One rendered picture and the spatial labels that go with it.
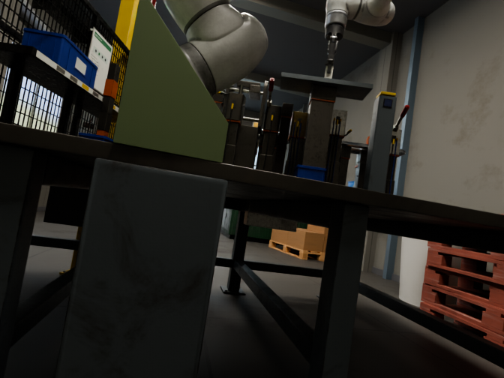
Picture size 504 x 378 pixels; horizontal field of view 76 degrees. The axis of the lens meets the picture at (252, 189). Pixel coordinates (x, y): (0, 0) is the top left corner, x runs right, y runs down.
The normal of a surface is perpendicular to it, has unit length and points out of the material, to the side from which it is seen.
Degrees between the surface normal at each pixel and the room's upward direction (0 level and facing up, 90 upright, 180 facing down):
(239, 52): 104
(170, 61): 90
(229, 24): 85
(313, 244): 90
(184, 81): 90
